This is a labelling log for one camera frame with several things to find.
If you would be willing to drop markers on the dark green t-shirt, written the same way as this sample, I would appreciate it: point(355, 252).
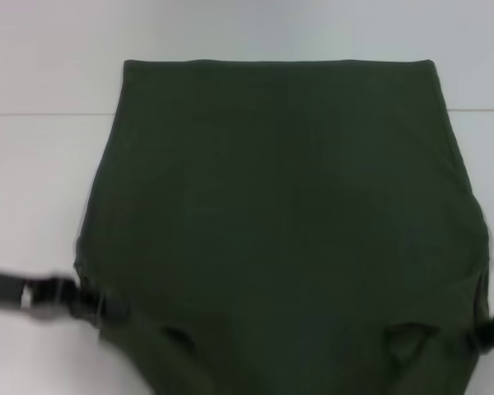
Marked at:
point(280, 205)

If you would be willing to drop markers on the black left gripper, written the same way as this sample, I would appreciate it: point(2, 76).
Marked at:
point(45, 296)

